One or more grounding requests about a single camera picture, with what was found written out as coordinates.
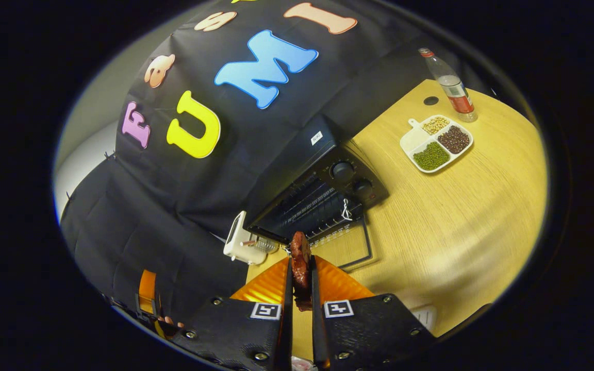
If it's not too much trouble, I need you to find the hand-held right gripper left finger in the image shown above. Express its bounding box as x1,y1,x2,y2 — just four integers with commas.
171,256,293,371

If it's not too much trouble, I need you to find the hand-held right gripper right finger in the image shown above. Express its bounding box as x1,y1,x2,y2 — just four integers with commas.
310,255,437,371

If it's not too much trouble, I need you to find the brown red steak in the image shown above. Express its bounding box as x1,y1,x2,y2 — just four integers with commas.
289,231,313,312

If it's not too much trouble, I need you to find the black electric oven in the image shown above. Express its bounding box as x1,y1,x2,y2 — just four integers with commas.
245,114,390,271

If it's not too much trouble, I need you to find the white toaster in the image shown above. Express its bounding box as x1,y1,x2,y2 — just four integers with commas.
223,211,272,265

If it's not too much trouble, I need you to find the white divided plate with beans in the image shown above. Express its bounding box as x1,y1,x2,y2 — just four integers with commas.
399,114,474,174

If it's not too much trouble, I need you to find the clear plastic bottle red label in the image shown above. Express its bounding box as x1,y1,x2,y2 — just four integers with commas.
418,47,479,123

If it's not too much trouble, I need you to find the metal wire holder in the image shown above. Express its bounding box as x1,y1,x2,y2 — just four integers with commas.
251,234,281,256

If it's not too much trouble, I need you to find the oven wire rack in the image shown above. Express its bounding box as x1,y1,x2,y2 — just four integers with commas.
271,180,365,243

